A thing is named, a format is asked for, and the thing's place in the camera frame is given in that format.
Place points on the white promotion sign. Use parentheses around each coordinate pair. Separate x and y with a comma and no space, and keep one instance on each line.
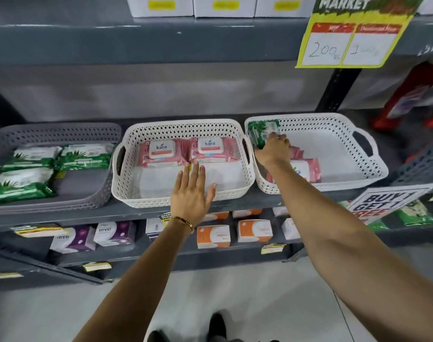
(384,202)

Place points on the person's left hand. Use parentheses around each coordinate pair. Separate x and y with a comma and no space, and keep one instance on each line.
(189,201)

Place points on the person's left forearm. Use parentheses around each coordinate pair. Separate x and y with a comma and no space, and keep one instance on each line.
(138,281)

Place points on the grey metal shelf unit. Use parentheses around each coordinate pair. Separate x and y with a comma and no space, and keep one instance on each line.
(131,42)

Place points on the white and blue box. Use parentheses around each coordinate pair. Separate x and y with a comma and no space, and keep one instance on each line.
(154,227)

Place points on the green wipes packet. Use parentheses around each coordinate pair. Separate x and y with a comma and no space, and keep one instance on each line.
(33,158)
(259,131)
(84,156)
(20,186)

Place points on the orange and white box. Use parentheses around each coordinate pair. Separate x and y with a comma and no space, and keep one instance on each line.
(246,213)
(255,230)
(213,236)
(218,216)

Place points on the white perforated plastic basket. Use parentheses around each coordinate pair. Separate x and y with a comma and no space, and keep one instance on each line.
(337,153)
(188,197)

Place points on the dark grey perforated basket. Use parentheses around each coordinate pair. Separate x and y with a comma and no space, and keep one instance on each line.
(423,163)

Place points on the grey perforated plastic basket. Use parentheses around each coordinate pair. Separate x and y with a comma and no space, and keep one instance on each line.
(81,188)

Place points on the person's right hand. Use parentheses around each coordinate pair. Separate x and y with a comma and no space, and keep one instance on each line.
(273,153)

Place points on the person's right forearm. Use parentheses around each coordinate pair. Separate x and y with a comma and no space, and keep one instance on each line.
(344,245)

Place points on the person's left thumb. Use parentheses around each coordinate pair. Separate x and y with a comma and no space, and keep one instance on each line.
(211,195)

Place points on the person's left middle finger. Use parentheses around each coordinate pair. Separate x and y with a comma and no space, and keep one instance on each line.
(193,174)

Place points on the purple and white box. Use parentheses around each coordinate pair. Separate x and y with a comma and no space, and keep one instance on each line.
(72,240)
(115,233)

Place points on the yellow price sign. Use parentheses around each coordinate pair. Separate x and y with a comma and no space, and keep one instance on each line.
(352,42)

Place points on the pink wipes packet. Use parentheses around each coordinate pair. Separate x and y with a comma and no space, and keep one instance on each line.
(307,170)
(162,153)
(296,153)
(213,149)

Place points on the person's black shoe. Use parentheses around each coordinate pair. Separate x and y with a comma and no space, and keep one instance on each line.
(158,336)
(216,327)

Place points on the green and white packet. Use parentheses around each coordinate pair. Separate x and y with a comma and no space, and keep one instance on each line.
(416,214)
(377,226)

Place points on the person's right fingers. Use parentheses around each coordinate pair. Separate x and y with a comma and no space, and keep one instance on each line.
(279,138)

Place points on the red packets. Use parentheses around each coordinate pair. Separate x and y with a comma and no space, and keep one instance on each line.
(412,92)

